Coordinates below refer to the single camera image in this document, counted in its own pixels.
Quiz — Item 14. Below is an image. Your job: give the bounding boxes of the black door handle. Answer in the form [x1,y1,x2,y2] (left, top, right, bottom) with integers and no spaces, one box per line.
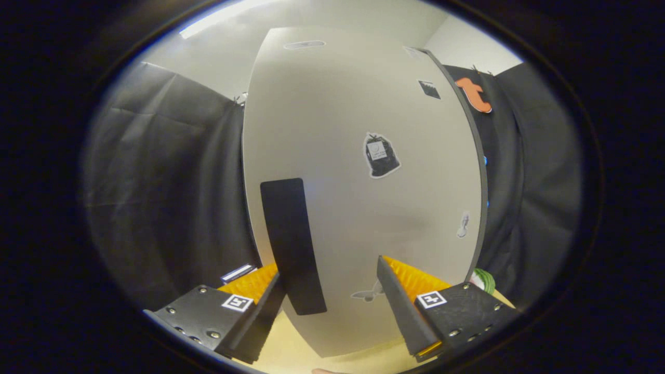
[260,178,328,316]

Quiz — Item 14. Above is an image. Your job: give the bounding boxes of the dark grey shoe cabinet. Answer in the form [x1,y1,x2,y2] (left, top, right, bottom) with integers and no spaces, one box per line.
[413,47,490,285]

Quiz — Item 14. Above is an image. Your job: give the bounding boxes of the white shoe cabinet door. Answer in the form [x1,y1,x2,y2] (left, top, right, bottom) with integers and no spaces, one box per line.
[242,26,484,359]

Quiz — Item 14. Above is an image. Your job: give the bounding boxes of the blue-spined book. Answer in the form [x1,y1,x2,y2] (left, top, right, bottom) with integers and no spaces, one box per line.
[221,264,257,284]

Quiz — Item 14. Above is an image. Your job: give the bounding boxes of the green striped object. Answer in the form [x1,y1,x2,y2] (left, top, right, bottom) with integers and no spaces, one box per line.
[470,268,497,296]

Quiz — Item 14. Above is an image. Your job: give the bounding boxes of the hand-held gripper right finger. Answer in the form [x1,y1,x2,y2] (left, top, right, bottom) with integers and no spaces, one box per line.
[377,256,520,363]

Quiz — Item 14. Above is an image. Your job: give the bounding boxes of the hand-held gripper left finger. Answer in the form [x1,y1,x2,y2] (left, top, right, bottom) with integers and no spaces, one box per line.
[144,262,287,365]

